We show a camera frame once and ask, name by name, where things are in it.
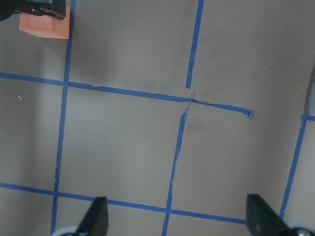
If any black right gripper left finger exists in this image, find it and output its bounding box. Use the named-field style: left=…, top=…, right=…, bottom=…
left=74, top=197, right=109, bottom=236

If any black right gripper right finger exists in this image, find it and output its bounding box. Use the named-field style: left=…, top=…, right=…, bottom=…
left=246, top=194, right=315, bottom=236

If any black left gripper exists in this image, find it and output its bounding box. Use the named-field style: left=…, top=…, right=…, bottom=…
left=0, top=0, right=66, bottom=21

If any orange foam block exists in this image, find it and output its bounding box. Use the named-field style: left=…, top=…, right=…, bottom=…
left=19, top=5, right=70, bottom=39

